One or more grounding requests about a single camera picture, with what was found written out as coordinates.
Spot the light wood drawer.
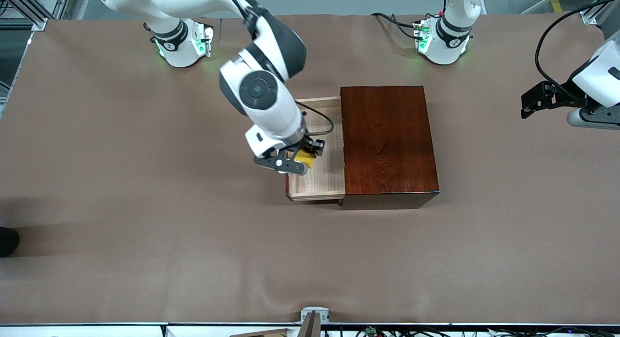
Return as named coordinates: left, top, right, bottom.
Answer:
left=286, top=96, right=345, bottom=202

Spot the dark wooden cabinet box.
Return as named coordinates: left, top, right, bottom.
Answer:
left=340, top=85, right=440, bottom=211

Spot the table cover sheet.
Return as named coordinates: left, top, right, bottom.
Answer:
left=0, top=13, right=620, bottom=325

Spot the grey metal stand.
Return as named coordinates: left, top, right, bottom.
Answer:
left=46, top=0, right=93, bottom=20

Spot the black rounded shoe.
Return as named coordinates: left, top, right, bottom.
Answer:
left=0, top=227, right=20, bottom=258

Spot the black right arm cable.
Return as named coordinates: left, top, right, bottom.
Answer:
left=220, top=0, right=335, bottom=137

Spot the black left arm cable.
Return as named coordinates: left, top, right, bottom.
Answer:
left=534, top=0, right=620, bottom=103

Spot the aluminium frame profile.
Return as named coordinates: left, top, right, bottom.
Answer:
left=580, top=0, right=620, bottom=25
left=0, top=0, right=49, bottom=32

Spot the black arm base cable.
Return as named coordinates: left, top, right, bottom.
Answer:
left=371, top=13, right=422, bottom=40

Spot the grey metal camera bracket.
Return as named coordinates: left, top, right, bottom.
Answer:
left=298, top=306, right=330, bottom=337

